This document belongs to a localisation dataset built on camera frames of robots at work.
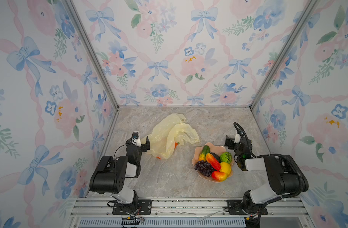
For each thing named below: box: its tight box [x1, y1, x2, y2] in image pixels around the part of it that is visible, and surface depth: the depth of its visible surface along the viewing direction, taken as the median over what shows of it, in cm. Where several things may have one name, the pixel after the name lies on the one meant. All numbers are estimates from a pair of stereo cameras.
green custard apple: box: [220, 152, 233, 164], surface depth 85 cm
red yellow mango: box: [205, 152, 222, 171], surface depth 82 cm
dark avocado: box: [210, 152, 222, 163], surface depth 88 cm
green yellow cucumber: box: [198, 144, 211, 162], surface depth 90 cm
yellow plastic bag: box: [140, 113, 200, 160], surface depth 98 cm
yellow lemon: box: [219, 161, 232, 178], surface depth 81 cm
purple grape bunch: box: [194, 160, 215, 178], surface depth 81 cm
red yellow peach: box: [211, 171, 227, 182], surface depth 78 cm
